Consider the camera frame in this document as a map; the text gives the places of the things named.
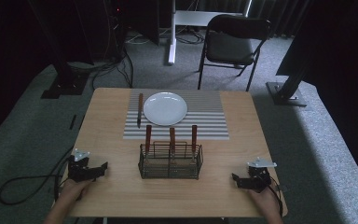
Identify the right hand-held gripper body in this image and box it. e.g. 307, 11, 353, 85
243, 157, 278, 194

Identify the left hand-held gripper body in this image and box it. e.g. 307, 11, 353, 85
67, 148, 98, 183

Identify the person's left hand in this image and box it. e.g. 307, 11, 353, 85
59, 178, 91, 207

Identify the person's right hand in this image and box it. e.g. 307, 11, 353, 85
249, 188, 283, 217

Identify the black tape strip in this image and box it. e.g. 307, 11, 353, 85
68, 114, 78, 131

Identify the grey striped placemat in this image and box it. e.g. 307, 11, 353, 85
122, 89, 230, 141

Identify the white round plate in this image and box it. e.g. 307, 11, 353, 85
143, 91, 188, 127

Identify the black stand with flat base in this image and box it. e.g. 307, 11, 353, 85
27, 0, 95, 100

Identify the black slanted stand with base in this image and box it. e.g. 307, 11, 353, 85
266, 62, 309, 108

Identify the black folding chair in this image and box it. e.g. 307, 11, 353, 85
197, 14, 272, 92

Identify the dark upright panel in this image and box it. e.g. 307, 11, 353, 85
124, 0, 160, 47

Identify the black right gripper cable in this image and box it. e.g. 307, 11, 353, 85
268, 175, 285, 217

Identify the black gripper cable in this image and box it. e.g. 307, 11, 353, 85
268, 175, 285, 217
0, 146, 76, 206

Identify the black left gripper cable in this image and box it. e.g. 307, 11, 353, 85
0, 146, 76, 206

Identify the wooden handled utensil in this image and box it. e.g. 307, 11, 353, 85
169, 127, 177, 161
190, 124, 199, 162
145, 124, 153, 161

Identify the black wire mesh basket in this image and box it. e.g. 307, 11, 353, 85
137, 141, 204, 180

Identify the wooden handled knife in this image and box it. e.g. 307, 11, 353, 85
136, 92, 145, 130

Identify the bundle of floor cables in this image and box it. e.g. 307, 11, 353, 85
88, 29, 135, 91

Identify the white desk frame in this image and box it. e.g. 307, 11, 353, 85
166, 0, 254, 65

